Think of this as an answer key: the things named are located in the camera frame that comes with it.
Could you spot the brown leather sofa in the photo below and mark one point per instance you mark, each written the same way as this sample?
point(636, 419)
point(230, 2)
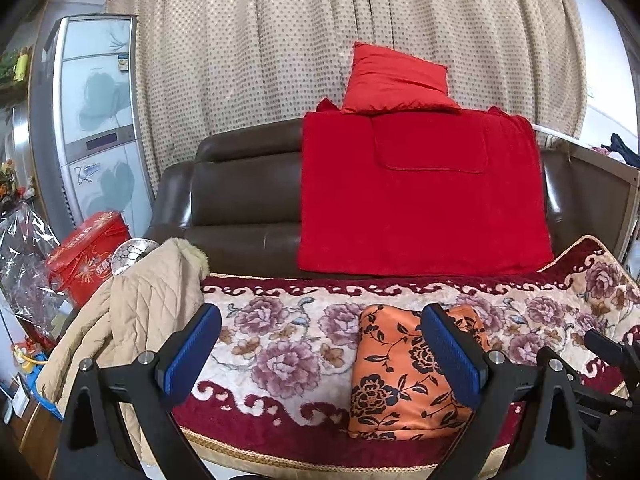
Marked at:
point(245, 200)

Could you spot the red pillow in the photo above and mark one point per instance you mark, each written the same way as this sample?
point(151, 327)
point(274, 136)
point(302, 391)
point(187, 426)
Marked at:
point(395, 82)

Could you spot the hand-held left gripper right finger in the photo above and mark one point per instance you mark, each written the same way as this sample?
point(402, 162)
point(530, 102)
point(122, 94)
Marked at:
point(452, 355)

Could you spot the clear plastic wrap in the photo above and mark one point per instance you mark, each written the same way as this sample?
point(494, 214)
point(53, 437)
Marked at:
point(25, 265)

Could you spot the orange artificial flowers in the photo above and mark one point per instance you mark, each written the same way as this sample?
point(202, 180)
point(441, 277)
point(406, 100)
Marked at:
point(10, 180)

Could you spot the standing air conditioner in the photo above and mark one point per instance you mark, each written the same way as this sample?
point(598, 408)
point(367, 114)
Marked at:
point(97, 115)

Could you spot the beige dotted curtain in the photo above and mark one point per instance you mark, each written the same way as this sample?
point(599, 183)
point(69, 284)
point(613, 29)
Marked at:
point(260, 50)

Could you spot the red gift box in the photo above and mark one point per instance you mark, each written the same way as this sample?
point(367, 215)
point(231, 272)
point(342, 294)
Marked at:
point(87, 260)

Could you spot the silver patterned bowl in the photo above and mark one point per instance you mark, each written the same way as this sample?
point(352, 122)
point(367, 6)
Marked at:
point(131, 257)

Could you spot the grey wooden furniture panel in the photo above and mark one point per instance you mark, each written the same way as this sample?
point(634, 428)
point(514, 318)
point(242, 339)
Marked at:
point(595, 180)

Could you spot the floral plush sofa cover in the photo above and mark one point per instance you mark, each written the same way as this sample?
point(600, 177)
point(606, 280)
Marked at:
point(280, 345)

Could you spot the orange black floral garment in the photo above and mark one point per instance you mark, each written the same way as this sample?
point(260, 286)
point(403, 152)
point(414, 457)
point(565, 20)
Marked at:
point(395, 385)

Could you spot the green artificial plant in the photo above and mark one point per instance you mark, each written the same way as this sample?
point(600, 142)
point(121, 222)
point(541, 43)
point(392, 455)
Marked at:
point(12, 67)

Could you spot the red blanket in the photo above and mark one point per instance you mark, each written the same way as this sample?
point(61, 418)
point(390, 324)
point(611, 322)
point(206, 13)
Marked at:
point(420, 215)

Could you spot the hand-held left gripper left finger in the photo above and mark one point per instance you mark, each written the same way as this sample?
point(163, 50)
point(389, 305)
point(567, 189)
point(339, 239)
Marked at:
point(190, 355)

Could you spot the beige quilted jacket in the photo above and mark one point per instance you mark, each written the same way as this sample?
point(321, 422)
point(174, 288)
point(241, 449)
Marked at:
point(125, 325)

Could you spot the colourful plastic toy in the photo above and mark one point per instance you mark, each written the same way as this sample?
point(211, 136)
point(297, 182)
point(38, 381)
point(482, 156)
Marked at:
point(27, 360)

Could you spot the dark clothing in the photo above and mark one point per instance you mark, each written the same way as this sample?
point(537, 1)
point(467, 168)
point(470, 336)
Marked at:
point(625, 152)

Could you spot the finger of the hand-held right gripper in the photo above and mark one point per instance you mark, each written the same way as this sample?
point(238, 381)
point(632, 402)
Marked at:
point(610, 350)

